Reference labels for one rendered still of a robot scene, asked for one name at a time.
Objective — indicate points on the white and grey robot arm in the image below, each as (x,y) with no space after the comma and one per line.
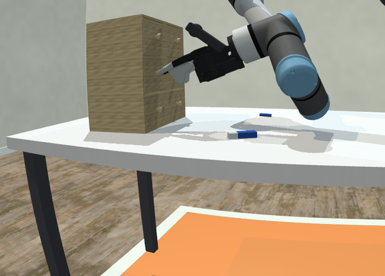
(282,39)

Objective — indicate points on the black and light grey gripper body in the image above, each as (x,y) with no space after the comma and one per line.
(210,64)

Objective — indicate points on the brown wooden chest of drawers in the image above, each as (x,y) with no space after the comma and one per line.
(115,75)

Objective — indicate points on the blue and white eraser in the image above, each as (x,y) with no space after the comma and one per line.
(241,134)

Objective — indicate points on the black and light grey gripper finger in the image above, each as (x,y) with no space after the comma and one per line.
(176,69)
(186,79)

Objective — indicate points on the dark wooden drawer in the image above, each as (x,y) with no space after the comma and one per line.
(153,37)
(155,109)
(170,80)
(174,41)
(152,66)
(175,103)

